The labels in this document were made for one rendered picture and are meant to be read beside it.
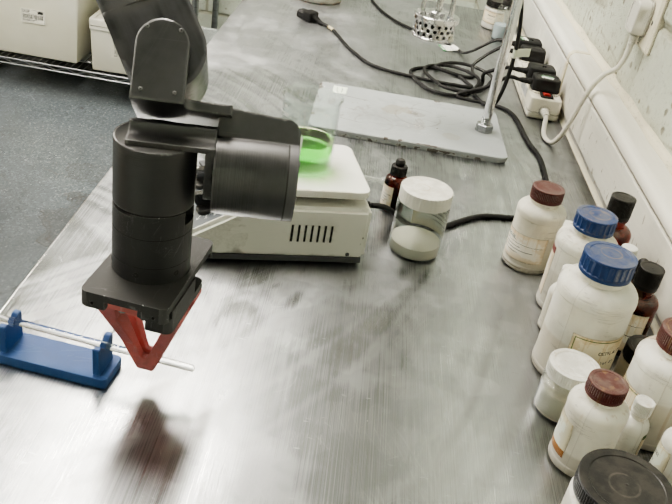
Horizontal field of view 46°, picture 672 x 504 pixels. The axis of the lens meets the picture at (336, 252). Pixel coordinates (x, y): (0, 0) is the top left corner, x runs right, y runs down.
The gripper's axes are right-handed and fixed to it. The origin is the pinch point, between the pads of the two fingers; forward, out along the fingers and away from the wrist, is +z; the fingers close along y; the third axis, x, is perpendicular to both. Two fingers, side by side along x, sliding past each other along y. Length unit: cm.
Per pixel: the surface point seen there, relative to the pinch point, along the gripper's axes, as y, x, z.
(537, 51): 106, -34, -3
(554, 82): 89, -36, -3
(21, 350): -0.6, 10.6, 2.1
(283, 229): 22.5, -5.4, -1.3
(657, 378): 7.5, -40.4, -4.7
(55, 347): 0.7, 8.3, 2.1
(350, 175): 29.4, -10.6, -5.7
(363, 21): 126, 2, 4
